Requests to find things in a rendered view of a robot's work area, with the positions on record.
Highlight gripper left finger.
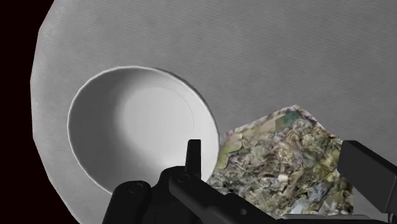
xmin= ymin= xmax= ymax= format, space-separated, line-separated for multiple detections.
xmin=101 ymin=139 xmax=281 ymax=224

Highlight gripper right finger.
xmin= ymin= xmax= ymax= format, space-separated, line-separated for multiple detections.
xmin=336 ymin=140 xmax=397 ymax=216

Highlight white round bowl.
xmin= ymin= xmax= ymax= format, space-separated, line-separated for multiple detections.
xmin=66 ymin=66 xmax=221 ymax=195

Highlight green grey mottled box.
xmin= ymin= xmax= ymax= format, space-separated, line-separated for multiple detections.
xmin=206 ymin=104 xmax=355 ymax=220

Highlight round grey table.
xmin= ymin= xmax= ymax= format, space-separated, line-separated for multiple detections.
xmin=30 ymin=0 xmax=397 ymax=224

